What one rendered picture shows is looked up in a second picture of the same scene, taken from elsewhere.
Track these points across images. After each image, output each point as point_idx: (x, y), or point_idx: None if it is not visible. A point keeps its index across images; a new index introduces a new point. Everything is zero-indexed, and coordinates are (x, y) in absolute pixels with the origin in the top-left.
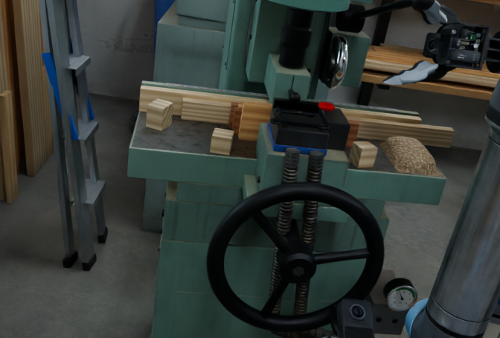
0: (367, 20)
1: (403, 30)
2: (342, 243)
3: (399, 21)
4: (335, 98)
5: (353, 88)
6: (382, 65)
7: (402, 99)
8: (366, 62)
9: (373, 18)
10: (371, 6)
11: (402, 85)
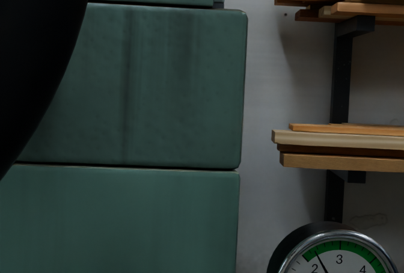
0: (316, 92)
1: (375, 102)
2: (91, 117)
3: (367, 89)
4: (285, 226)
5: (312, 206)
6: (344, 139)
7: (397, 215)
8: (317, 136)
9: (325, 88)
10: (318, 70)
11: (384, 168)
